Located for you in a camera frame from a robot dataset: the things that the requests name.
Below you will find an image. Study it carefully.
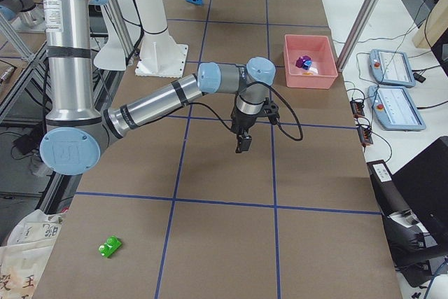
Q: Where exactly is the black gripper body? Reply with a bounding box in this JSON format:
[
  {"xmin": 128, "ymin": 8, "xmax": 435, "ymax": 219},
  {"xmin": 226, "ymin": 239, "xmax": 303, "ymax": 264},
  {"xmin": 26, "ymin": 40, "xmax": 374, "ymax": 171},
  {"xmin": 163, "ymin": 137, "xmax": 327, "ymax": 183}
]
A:
[{"xmin": 230, "ymin": 108, "xmax": 257, "ymax": 135}]

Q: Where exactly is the purple block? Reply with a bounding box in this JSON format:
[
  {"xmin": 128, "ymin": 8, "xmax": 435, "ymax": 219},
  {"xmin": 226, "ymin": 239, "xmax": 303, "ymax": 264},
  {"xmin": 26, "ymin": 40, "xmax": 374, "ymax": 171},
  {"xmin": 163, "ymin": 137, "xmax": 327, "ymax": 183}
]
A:
[{"xmin": 295, "ymin": 55, "xmax": 312, "ymax": 69}]

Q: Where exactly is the small blue block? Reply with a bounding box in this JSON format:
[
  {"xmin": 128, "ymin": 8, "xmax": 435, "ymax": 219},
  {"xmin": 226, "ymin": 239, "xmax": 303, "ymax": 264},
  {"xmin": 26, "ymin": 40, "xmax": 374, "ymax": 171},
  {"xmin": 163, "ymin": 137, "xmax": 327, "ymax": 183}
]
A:
[{"xmin": 302, "ymin": 60, "xmax": 312, "ymax": 70}]

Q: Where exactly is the green block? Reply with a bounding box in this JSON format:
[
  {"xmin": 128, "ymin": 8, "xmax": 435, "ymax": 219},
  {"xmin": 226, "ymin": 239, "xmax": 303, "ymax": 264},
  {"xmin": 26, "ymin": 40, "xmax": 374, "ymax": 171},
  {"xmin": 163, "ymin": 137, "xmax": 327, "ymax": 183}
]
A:
[{"xmin": 98, "ymin": 235, "xmax": 122, "ymax": 258}]

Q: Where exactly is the pink plastic box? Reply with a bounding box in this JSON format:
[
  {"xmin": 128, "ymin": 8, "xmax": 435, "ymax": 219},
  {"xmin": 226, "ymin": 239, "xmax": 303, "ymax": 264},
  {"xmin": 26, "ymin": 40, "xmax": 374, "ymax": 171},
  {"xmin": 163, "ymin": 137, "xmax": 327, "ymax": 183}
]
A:
[{"xmin": 283, "ymin": 34, "xmax": 338, "ymax": 89}]

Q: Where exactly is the lower teach pendant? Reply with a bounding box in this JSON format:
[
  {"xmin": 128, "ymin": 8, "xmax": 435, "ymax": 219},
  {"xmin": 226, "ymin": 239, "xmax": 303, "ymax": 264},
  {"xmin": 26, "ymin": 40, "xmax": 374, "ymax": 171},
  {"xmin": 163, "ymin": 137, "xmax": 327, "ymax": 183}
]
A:
[{"xmin": 367, "ymin": 85, "xmax": 426, "ymax": 131}]

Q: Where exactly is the teach pendant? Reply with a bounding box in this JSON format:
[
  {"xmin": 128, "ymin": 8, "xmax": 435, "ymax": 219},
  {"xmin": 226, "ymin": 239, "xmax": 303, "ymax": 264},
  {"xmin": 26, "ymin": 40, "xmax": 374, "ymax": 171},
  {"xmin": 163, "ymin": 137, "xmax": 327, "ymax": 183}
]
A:
[
  {"xmin": 367, "ymin": 85, "xmax": 426, "ymax": 131},
  {"xmin": 369, "ymin": 49, "xmax": 415, "ymax": 88}
]

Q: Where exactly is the upper teach pendant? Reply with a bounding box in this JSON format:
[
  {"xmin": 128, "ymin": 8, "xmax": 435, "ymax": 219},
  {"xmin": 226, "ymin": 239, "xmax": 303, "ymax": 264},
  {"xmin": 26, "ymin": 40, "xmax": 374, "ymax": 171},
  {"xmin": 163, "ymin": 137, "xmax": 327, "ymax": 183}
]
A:
[{"xmin": 369, "ymin": 49, "xmax": 415, "ymax": 88}]

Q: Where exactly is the white canvas bag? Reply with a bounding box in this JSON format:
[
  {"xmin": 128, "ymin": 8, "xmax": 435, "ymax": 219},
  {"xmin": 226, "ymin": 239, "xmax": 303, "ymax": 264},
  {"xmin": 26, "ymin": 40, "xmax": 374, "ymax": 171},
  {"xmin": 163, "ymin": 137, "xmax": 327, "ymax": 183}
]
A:
[{"xmin": 1, "ymin": 209, "xmax": 66, "ymax": 298}]

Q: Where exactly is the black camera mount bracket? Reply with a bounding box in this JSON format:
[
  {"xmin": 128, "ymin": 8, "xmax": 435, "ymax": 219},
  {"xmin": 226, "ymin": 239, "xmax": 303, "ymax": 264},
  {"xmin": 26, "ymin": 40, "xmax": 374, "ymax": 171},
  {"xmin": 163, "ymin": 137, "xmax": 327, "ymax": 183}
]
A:
[{"xmin": 261, "ymin": 97, "xmax": 279, "ymax": 125}]

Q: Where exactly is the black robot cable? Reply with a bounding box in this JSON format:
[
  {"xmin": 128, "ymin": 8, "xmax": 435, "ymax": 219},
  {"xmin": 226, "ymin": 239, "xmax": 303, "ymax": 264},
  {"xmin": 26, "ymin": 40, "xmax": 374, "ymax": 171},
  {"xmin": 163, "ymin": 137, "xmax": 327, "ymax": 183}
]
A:
[{"xmin": 188, "ymin": 83, "xmax": 305, "ymax": 141}]

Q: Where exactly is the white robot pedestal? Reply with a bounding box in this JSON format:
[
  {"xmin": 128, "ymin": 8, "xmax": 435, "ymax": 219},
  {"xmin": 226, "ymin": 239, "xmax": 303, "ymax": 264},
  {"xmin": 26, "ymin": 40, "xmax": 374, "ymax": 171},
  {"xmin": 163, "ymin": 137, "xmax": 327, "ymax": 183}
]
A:
[{"xmin": 94, "ymin": 0, "xmax": 188, "ymax": 78}]

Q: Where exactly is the aluminium frame post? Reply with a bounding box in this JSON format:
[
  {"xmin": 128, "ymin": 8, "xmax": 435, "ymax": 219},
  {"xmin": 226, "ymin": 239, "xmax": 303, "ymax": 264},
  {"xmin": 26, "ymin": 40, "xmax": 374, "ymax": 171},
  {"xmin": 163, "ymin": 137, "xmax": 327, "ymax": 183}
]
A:
[{"xmin": 336, "ymin": 0, "xmax": 378, "ymax": 72}]

